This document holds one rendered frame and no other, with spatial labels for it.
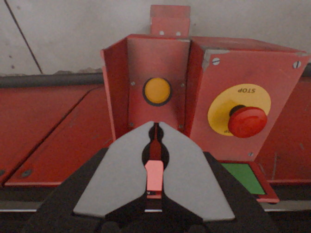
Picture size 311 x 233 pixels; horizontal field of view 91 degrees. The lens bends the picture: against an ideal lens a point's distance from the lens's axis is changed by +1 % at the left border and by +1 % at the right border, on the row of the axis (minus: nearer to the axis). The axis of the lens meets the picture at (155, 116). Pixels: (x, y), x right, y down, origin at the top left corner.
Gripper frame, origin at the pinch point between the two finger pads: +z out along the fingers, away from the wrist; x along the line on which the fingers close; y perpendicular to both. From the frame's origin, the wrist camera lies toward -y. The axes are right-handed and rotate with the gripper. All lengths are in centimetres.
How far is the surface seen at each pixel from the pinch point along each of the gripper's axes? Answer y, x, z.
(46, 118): 19, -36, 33
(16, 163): 20.0, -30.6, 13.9
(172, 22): -12, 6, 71
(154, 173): 9.8, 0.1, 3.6
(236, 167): 9.6, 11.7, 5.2
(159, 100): 2.0, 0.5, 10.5
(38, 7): -17, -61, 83
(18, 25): -9, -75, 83
